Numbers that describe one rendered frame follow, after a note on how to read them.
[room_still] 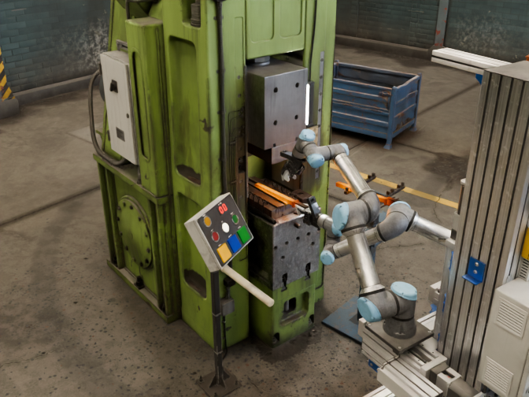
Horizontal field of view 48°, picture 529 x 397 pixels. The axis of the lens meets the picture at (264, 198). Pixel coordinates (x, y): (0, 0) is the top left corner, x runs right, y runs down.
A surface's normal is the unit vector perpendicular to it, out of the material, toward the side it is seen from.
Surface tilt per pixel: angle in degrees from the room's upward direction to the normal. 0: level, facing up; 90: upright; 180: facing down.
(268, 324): 89
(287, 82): 90
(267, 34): 90
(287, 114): 90
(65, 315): 0
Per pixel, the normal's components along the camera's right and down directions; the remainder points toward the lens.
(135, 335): 0.00, -0.89
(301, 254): 0.62, 0.35
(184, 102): -0.78, 0.26
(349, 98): -0.57, 0.36
